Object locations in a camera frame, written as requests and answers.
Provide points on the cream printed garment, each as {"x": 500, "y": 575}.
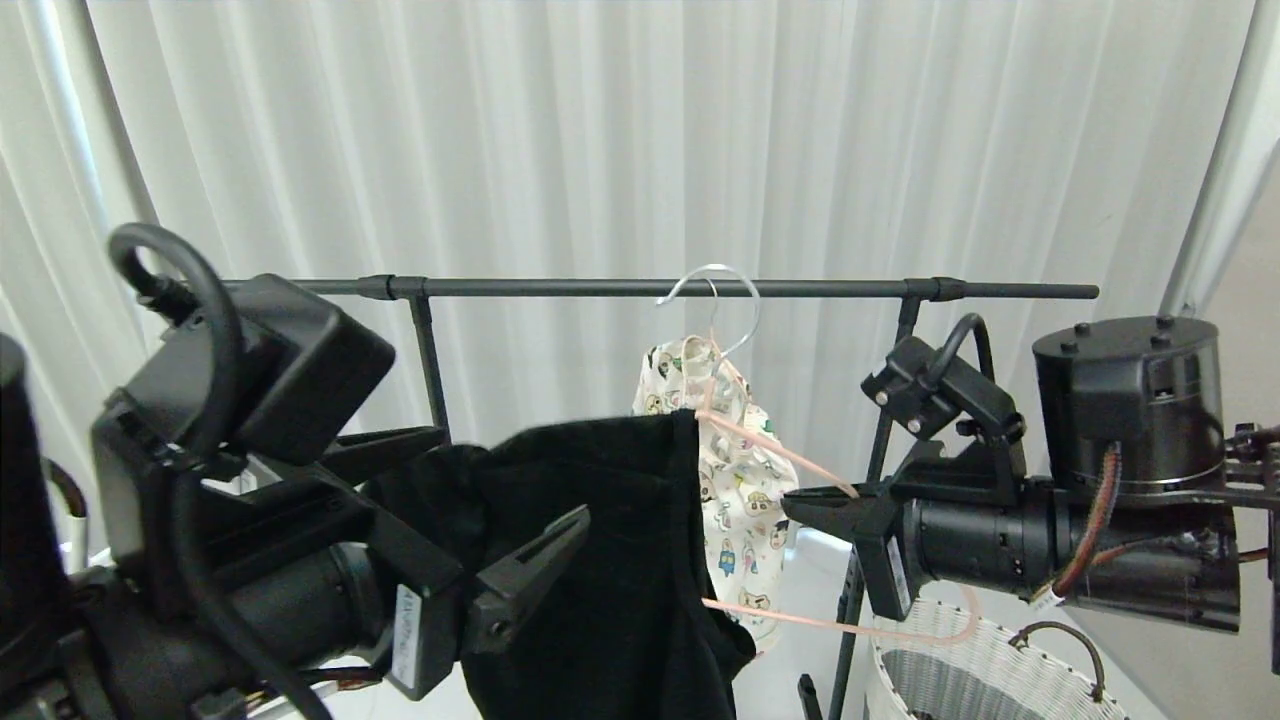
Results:
{"x": 740, "y": 500}

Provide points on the pink clothes hanger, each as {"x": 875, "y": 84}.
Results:
{"x": 780, "y": 452}
{"x": 717, "y": 305}

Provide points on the white laundry basket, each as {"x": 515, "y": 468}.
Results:
{"x": 1000, "y": 640}

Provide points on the white curtain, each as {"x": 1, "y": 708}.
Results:
{"x": 600, "y": 130}

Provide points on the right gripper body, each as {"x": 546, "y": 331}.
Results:
{"x": 980, "y": 545}

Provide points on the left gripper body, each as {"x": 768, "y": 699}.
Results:
{"x": 300, "y": 610}

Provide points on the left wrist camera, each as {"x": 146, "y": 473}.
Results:
{"x": 280, "y": 370}

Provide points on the black garment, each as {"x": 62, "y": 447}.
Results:
{"x": 600, "y": 560}

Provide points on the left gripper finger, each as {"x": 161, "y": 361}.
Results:
{"x": 380, "y": 455}
{"x": 525, "y": 580}

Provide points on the black clothes rack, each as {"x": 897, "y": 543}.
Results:
{"x": 850, "y": 289}

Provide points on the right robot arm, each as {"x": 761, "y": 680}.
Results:
{"x": 1130, "y": 400}

